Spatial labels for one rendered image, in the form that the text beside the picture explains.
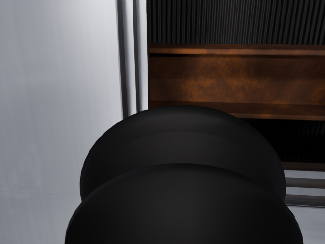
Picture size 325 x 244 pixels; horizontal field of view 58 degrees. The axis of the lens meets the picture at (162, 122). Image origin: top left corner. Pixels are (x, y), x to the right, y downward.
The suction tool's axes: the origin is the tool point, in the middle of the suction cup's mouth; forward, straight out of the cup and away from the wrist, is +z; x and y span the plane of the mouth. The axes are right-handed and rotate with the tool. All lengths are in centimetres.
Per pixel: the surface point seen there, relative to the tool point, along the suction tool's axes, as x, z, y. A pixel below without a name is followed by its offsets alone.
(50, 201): 11.6, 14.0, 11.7
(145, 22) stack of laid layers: -1.5, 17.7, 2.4
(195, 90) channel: 9.2, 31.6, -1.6
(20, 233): 15.1, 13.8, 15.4
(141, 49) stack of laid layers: 0.4, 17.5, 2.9
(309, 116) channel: 11.5, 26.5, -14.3
